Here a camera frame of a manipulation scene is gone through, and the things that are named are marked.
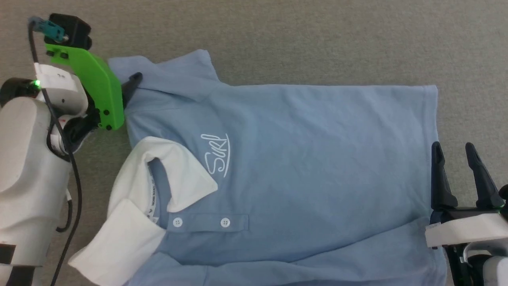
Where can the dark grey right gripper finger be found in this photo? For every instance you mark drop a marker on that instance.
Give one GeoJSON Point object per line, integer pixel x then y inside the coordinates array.
{"type": "Point", "coordinates": [441, 182]}
{"type": "Point", "coordinates": [485, 186]}

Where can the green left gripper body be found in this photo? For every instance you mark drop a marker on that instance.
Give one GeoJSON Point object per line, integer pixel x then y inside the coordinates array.
{"type": "Point", "coordinates": [99, 87]}

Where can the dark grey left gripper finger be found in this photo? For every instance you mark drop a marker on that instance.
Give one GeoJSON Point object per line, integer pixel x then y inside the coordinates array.
{"type": "Point", "coordinates": [133, 84]}

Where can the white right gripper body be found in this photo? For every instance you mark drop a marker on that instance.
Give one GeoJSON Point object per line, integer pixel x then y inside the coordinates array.
{"type": "Point", "coordinates": [464, 230]}

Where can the light blue polo shirt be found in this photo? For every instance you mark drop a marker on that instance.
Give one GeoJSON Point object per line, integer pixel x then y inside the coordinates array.
{"type": "Point", "coordinates": [297, 159]}

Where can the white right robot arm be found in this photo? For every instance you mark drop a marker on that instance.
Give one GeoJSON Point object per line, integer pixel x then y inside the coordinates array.
{"type": "Point", "coordinates": [496, 274]}

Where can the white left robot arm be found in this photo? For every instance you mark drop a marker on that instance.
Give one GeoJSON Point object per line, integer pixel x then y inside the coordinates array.
{"type": "Point", "coordinates": [24, 167]}

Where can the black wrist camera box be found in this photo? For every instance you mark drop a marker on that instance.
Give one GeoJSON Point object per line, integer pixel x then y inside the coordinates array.
{"type": "Point", "coordinates": [73, 29]}

